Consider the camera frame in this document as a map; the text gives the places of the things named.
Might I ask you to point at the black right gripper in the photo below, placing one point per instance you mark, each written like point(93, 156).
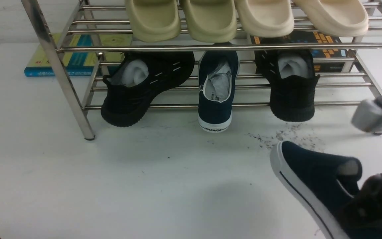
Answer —
point(365, 209)

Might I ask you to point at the navy canvas shoe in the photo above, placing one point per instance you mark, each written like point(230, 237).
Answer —
point(323, 183)
point(217, 72)

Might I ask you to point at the stainless steel shoe rack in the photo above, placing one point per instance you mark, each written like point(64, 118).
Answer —
point(81, 34)

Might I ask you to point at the right black knit sneaker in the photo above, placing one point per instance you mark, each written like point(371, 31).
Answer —
point(292, 81)

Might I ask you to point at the black knit sneaker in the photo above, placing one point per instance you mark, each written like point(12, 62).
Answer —
point(138, 80)
point(292, 81)

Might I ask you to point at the black orange book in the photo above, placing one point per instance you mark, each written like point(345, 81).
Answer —
point(325, 60)

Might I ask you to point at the right cream foam slipper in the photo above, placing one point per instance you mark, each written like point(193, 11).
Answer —
point(341, 18)

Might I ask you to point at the cream foam slipper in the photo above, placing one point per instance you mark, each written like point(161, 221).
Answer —
point(265, 18)
point(341, 18)

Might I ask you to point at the left cream foam slipper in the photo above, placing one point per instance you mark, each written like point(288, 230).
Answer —
point(265, 18)

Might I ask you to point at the right green foam slipper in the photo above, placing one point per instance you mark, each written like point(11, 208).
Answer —
point(212, 21)

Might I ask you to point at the green foam slipper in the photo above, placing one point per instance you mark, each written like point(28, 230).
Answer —
point(153, 20)
point(212, 21)

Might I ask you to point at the left black knit sneaker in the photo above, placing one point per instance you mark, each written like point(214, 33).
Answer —
point(138, 80)

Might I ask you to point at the left green foam slipper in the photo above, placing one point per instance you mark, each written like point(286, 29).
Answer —
point(153, 20)

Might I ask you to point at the blue yellow book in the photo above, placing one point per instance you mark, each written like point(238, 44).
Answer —
point(77, 64)

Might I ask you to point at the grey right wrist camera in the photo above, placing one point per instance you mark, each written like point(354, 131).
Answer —
point(368, 116)

